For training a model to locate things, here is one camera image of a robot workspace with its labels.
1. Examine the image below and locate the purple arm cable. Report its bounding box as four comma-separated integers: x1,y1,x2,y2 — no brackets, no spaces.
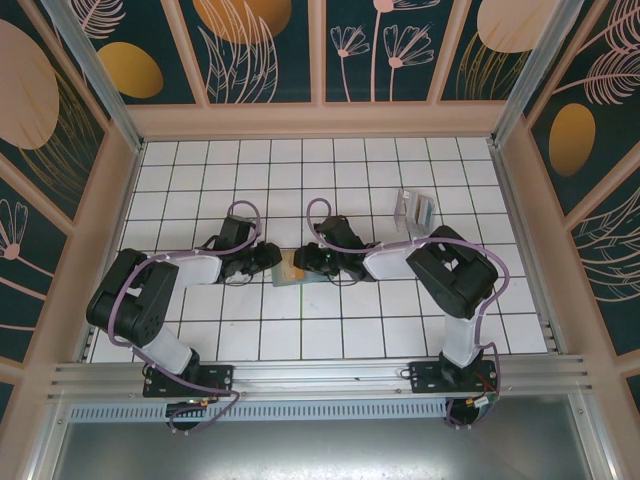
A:
305,198,510,431
107,199,265,436

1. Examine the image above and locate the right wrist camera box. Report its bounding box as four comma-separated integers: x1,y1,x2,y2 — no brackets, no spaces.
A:
317,214,360,250

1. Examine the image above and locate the aluminium mounting rail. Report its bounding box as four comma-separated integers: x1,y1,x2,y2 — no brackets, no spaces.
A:
47,353,594,402

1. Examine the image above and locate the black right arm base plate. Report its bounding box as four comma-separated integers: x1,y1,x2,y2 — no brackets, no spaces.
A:
409,360,501,397

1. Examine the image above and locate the grey metal sheet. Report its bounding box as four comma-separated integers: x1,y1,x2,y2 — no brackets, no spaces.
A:
49,418,616,480

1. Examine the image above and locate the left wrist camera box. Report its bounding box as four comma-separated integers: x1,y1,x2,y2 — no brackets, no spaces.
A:
219,213,256,249

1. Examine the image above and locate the aluminium frame post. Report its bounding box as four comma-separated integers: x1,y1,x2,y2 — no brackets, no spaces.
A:
39,0,147,154
492,0,584,146

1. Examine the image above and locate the grey slotted cable duct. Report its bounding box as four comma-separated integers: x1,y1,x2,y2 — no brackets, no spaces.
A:
67,399,450,422

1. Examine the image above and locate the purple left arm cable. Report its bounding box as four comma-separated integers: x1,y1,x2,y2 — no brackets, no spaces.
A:
107,199,265,436

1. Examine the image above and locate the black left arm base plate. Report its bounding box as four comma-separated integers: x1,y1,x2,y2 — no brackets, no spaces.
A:
143,363,235,399

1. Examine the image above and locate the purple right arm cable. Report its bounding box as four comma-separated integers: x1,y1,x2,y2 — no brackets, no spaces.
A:
305,198,510,431

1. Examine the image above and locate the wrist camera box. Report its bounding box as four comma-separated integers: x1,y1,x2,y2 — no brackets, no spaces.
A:
219,213,256,249
317,214,360,250

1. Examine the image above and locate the clear plastic bag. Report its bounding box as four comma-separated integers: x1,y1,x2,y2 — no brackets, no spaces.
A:
393,188,439,236

